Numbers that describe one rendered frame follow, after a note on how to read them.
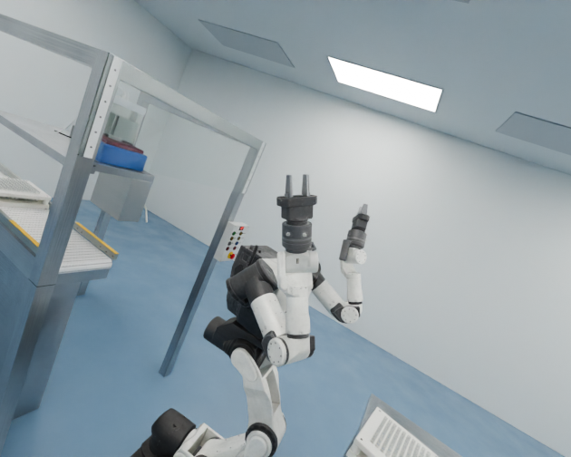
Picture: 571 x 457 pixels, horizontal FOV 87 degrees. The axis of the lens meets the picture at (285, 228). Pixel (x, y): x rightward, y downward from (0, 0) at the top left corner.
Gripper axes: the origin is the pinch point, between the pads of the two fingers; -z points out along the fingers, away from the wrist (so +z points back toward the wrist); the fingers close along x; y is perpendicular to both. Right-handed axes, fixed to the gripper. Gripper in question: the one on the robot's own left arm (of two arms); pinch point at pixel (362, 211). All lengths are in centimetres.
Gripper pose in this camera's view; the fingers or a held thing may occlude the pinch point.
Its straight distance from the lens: 152.2
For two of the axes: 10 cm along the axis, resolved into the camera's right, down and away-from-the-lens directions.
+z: -2.6, 9.4, -2.2
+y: -9.6, -2.8, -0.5
